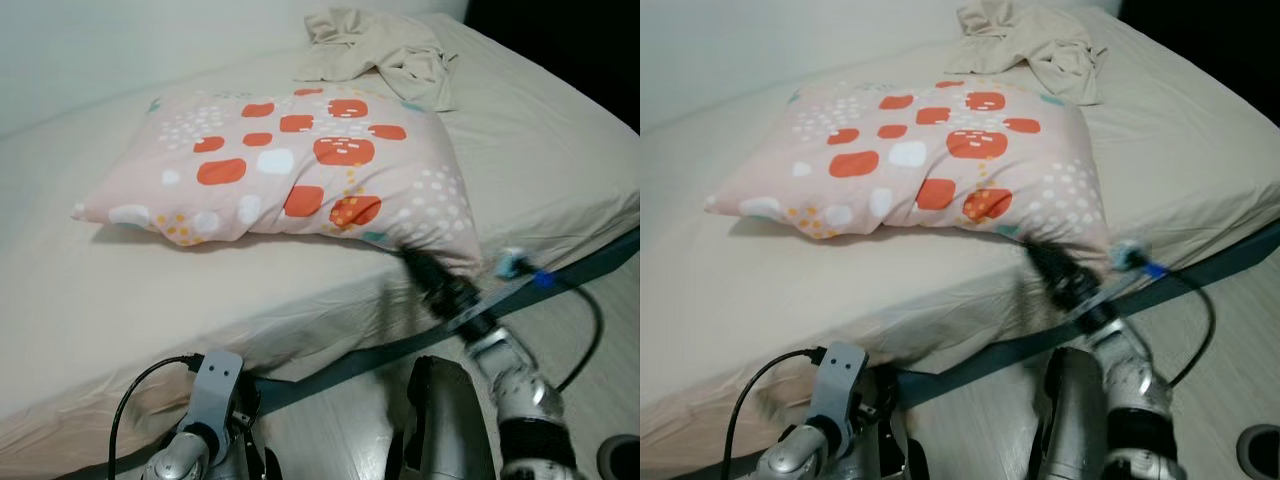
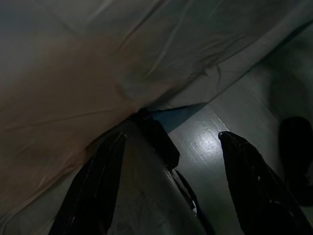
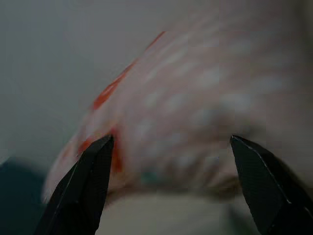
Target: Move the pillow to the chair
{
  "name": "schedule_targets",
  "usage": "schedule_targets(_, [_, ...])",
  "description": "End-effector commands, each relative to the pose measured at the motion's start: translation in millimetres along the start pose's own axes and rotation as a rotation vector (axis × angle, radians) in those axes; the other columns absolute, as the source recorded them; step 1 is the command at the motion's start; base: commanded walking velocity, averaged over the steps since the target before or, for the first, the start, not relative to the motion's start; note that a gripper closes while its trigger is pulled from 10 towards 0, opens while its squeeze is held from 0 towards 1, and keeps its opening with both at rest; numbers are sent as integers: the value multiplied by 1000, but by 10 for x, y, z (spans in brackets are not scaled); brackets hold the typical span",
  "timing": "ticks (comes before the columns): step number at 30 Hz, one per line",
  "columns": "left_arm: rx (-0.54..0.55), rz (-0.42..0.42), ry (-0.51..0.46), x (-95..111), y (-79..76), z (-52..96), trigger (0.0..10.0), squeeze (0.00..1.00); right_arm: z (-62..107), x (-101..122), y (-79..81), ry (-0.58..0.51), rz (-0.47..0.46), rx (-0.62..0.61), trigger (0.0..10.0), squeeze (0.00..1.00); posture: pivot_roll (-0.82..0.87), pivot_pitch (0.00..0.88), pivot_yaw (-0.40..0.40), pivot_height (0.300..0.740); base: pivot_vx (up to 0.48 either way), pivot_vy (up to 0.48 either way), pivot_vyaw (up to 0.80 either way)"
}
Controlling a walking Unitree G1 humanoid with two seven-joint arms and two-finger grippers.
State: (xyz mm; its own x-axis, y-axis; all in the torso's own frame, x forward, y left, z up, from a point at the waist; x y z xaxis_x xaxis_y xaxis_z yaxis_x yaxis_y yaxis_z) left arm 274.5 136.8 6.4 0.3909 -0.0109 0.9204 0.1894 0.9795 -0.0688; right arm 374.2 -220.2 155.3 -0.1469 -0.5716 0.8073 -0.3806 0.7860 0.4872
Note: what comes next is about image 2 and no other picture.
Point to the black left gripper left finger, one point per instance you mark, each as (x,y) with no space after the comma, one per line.
(93,195)

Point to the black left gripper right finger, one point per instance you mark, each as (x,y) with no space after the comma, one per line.
(259,195)

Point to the white pillow with colourful print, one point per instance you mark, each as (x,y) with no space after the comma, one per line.
(97,61)

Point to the black robot foot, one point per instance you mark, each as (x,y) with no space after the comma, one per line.
(296,156)

